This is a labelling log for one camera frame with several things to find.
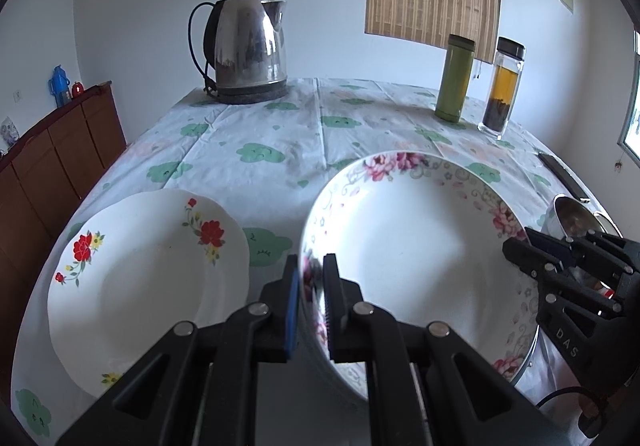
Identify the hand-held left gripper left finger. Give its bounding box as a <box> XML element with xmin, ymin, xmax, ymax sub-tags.
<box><xmin>55</xmin><ymin>253</ymin><xmax>301</xmax><ymax>446</ymax></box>

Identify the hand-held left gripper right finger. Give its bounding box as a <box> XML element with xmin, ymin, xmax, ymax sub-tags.
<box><xmin>322</xmin><ymin>253</ymin><xmax>576</xmax><ymax>446</ymax></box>

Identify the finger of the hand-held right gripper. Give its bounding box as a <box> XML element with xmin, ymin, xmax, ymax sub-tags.
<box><xmin>502</xmin><ymin>237</ymin><xmax>623</xmax><ymax>379</ymax></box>
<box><xmin>525</xmin><ymin>226</ymin><xmax>640</xmax><ymax>278</ymax></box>

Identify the enamel mug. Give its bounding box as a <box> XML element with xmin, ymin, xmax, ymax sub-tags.
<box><xmin>542</xmin><ymin>193</ymin><xmax>623</xmax><ymax>299</ymax></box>

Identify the large white pink-flowered bowl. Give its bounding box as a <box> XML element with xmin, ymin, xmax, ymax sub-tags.
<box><xmin>298</xmin><ymin>151</ymin><xmax>541</xmax><ymax>409</ymax></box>

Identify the black smartphone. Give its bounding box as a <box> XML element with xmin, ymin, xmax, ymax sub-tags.
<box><xmin>537</xmin><ymin>152</ymin><xmax>591</xmax><ymax>204</ymax></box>

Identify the white plate with red flowers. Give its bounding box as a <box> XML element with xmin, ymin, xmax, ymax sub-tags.
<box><xmin>47</xmin><ymin>189</ymin><xmax>250</xmax><ymax>399</ymax></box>

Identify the glass tea bottle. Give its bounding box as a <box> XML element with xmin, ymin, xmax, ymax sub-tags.
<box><xmin>477</xmin><ymin>37</ymin><xmax>526</xmax><ymax>141</ymax></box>

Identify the green thermos flask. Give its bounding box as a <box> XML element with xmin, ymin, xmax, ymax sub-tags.
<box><xmin>434</xmin><ymin>33</ymin><xmax>476</xmax><ymax>123</ymax></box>

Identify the dark kettle base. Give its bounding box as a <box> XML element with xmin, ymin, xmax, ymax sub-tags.
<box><xmin>214</xmin><ymin>80</ymin><xmax>290</xmax><ymax>105</ymax></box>

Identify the stainless steel electric kettle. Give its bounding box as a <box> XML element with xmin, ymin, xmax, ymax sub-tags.
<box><xmin>188</xmin><ymin>0</ymin><xmax>289</xmax><ymax>94</ymax></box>

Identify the brown wooden cabinet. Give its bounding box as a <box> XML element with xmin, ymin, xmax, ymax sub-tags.
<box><xmin>0</xmin><ymin>80</ymin><xmax>128</xmax><ymax>352</ymax></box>

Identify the blue thermos jug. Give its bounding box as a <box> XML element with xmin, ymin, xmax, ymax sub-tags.
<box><xmin>48</xmin><ymin>66</ymin><xmax>71</xmax><ymax>108</ymax></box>

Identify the patterned cup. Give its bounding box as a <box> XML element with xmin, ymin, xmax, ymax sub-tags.
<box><xmin>0</xmin><ymin>116</ymin><xmax>19</xmax><ymax>148</ymax></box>

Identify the black cable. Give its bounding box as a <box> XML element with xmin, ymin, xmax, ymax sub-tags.
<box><xmin>536</xmin><ymin>385</ymin><xmax>608</xmax><ymax>438</ymax></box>

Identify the window with green frame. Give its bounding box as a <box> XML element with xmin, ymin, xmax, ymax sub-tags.
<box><xmin>617</xmin><ymin>30</ymin><xmax>640</xmax><ymax>158</ymax></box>

